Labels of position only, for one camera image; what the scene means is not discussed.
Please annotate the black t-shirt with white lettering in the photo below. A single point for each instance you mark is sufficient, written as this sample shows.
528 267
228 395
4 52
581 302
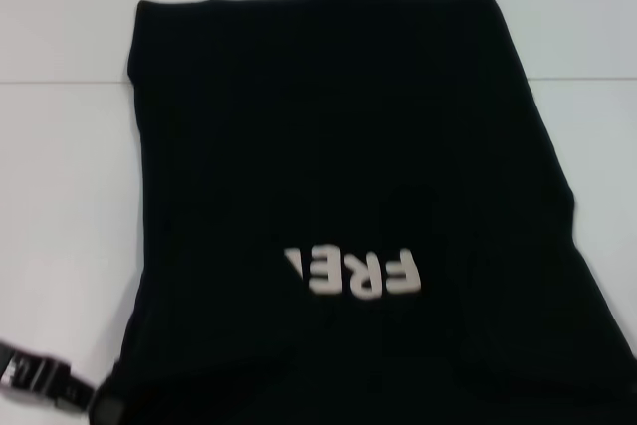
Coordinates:
348 146

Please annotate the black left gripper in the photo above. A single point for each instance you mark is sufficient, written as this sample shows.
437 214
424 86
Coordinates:
45 377

